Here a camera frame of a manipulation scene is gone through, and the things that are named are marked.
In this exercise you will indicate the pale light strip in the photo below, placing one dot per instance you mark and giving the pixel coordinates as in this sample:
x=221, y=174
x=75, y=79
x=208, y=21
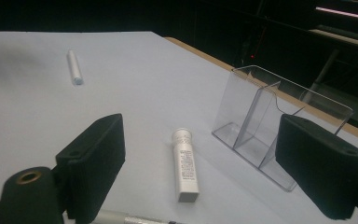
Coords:
x=345, y=13

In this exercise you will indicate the slim white pen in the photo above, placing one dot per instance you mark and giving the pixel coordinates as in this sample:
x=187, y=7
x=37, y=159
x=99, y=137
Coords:
x=74, y=68

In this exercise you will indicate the clear plastic divided organizer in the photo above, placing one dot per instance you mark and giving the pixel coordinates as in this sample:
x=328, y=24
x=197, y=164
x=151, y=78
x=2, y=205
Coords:
x=251, y=124

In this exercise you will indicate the grey metal stand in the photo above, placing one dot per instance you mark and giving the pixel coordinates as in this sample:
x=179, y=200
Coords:
x=324, y=70

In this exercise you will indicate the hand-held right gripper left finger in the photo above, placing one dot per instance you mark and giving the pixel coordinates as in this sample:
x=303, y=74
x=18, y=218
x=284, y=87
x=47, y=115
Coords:
x=96, y=161

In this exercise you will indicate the white cosmetic tube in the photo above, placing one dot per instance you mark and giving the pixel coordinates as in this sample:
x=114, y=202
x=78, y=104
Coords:
x=185, y=171

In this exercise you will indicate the silver grey pen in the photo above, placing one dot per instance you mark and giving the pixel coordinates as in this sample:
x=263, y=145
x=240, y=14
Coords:
x=143, y=220

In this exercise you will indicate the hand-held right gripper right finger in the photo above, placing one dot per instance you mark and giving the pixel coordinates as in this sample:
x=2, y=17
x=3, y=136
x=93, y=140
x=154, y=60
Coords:
x=323, y=168

